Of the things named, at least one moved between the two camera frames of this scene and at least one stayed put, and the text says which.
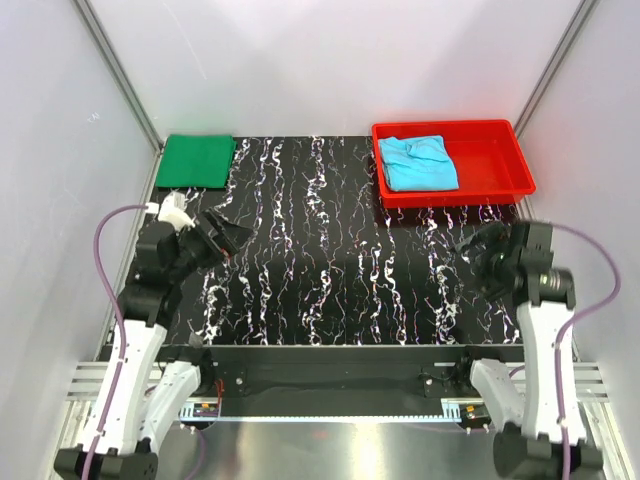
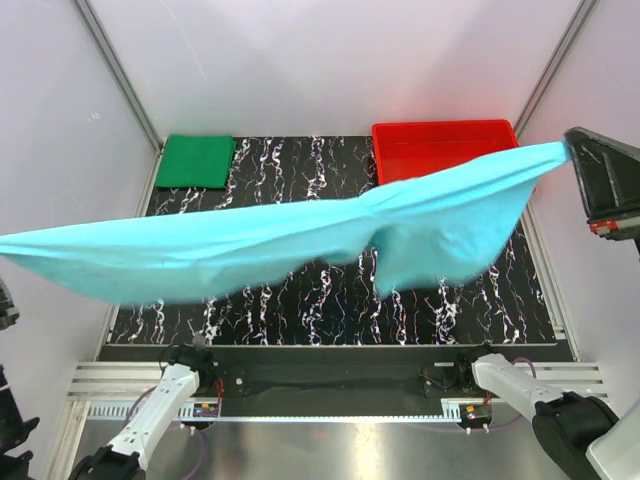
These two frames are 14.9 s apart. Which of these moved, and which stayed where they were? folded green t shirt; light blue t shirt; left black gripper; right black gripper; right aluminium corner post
Moved: right black gripper; light blue t shirt; left black gripper
Stayed: folded green t shirt; right aluminium corner post
